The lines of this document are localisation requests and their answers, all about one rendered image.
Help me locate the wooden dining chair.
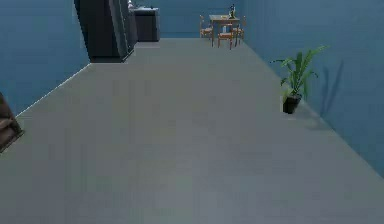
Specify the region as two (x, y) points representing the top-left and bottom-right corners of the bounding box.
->
(199, 14), (214, 39)
(233, 15), (247, 43)
(217, 23), (235, 51)

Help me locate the wooden dining table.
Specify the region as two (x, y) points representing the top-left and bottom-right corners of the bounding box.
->
(208, 14), (241, 48)

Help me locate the dark kitchen counter cabinet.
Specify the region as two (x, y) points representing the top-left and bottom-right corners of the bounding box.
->
(132, 6), (161, 43)

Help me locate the green house plant black pot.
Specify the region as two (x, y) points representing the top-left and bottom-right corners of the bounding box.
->
(270, 45), (330, 115)

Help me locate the black fridge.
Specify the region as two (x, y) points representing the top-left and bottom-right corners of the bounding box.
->
(73, 0), (139, 64)

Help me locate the brown wooden furniture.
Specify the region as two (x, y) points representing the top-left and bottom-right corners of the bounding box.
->
(0, 92), (25, 154)

